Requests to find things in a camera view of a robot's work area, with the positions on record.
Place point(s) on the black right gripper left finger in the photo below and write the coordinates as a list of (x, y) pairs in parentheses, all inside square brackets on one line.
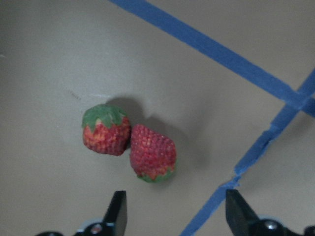
[(115, 220)]

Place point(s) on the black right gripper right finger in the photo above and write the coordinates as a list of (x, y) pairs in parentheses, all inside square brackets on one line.
[(239, 215)]

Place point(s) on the red strawberry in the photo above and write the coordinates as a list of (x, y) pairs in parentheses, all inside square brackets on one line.
[(153, 156), (106, 129)]

